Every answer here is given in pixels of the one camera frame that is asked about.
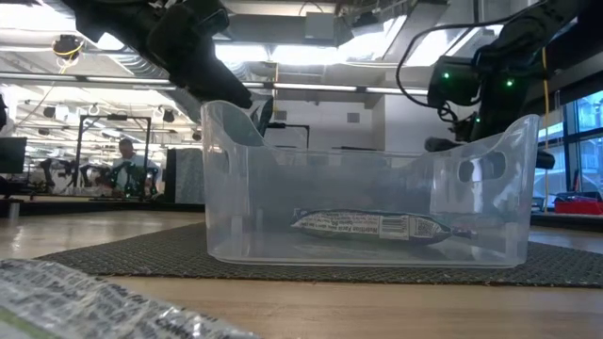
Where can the black computer monitor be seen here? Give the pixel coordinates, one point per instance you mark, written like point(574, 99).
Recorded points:
point(11, 155)

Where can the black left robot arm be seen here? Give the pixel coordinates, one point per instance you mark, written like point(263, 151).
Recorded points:
point(118, 19)

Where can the person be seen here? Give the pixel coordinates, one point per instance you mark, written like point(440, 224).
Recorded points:
point(129, 165)

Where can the blue oatmeal raisin granola bar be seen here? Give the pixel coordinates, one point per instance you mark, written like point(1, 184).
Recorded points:
point(367, 226)

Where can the red storage box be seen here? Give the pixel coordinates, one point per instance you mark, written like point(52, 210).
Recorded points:
point(579, 206)

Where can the dark green leafy plant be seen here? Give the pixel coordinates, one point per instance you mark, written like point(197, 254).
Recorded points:
point(263, 117)

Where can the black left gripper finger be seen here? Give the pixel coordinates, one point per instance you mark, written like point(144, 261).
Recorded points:
point(226, 89)

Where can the clear plastic bin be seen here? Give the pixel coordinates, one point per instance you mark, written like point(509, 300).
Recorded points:
point(367, 207)

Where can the dark woven table mat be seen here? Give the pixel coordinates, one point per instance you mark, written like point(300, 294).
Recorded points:
point(155, 254)

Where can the silver-backed granola bar wrapper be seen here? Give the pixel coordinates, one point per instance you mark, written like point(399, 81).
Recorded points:
point(85, 306)

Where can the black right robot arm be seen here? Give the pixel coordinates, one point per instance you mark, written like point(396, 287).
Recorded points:
point(518, 61)

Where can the black metal frame stand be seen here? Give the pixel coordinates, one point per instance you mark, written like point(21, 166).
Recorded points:
point(113, 118)

